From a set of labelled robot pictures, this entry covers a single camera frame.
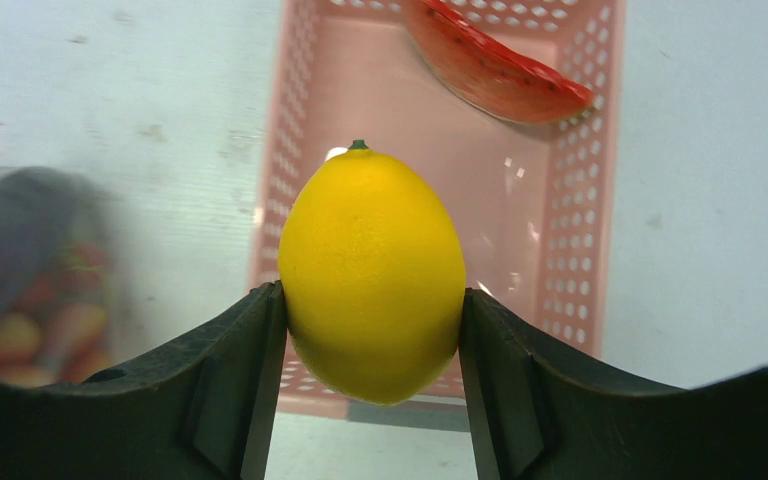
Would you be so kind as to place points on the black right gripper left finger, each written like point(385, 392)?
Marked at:
point(200, 406)

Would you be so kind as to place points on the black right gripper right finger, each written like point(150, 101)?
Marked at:
point(540, 409)

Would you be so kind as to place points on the clear dotted zip top bag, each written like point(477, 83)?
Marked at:
point(60, 289)

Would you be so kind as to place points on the yellow toy lemon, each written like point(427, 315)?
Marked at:
point(373, 276)

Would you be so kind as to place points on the pink perforated plastic basket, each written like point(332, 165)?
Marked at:
point(531, 204)

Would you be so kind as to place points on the red watermelon slice toy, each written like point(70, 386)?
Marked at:
point(485, 73)

